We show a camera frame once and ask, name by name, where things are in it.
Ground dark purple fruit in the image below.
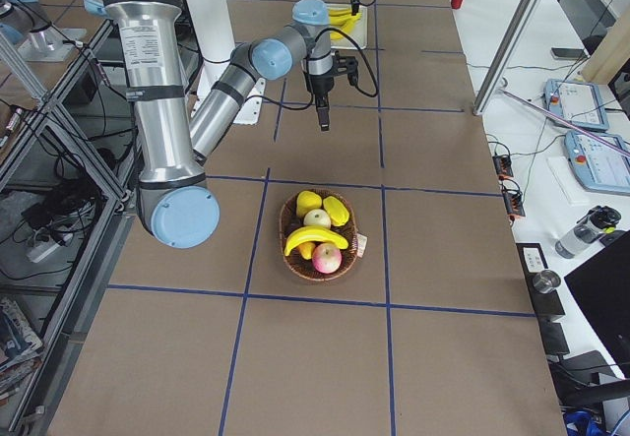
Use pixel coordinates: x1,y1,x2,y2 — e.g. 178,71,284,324
284,219,303,236

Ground clear water bottle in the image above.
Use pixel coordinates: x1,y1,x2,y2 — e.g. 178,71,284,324
555,206,621,259

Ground black monitor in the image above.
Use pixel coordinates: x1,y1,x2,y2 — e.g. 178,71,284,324
565,235,629,377

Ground paper basket tag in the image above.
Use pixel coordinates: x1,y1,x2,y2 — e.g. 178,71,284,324
356,233,368,258

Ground upper blue teach pendant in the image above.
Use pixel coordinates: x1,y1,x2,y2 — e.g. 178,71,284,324
544,79,609,132

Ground yellow lemon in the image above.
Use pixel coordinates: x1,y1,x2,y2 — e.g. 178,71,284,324
295,190,323,218

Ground lower blue teach pendant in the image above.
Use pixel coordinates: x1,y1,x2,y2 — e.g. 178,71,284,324
564,130,629,195

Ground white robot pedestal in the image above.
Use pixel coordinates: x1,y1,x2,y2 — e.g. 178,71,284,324
186,0,235,101

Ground black camera cable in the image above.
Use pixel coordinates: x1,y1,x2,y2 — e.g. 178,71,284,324
245,27,380,111

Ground red pink apple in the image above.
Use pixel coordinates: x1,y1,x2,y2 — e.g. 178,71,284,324
311,242,343,274

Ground aluminium frame post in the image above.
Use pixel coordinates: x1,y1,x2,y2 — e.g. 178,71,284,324
472,0,540,115

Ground yellow green apple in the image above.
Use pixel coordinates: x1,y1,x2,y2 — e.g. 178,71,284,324
303,209,332,229

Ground small metal cup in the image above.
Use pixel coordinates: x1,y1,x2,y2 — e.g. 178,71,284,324
532,269,562,294

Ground brown wicker basket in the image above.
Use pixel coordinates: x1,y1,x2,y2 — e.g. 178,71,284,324
279,189,359,282

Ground white bear tray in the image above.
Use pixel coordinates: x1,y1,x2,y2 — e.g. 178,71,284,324
327,3,368,49

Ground blue teach pendant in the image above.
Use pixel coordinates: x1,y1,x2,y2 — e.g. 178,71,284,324
564,130,629,195
544,79,609,132

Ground yellow banana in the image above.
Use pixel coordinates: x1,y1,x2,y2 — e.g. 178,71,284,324
330,13,362,40
328,8,352,17
283,225,348,256

